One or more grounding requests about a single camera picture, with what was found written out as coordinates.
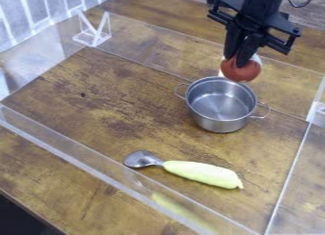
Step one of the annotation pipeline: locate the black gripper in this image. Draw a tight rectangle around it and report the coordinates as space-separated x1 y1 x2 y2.
220 8 300 68

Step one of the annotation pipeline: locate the red white toy mushroom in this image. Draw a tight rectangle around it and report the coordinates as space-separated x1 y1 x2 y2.
219 54 260 82

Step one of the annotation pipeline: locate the silver metal pot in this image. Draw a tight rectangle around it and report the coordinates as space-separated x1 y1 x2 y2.
174 76 270 133

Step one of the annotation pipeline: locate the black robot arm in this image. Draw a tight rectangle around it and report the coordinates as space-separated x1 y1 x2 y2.
206 0 300 68

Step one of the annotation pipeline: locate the black strip on table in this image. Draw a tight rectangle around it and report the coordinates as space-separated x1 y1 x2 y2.
204 0 287 24

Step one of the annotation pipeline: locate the clear acrylic front barrier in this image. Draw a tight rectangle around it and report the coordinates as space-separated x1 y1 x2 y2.
0 104 256 235

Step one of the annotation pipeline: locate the black cable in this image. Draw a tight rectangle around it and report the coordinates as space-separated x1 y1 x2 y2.
283 0 316 9

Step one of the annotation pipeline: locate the clear acrylic triangle bracket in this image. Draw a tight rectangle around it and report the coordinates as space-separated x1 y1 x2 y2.
71 12 111 48

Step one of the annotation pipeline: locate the spoon with yellow handle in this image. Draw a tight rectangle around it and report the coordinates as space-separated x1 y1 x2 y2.
122 150 243 189

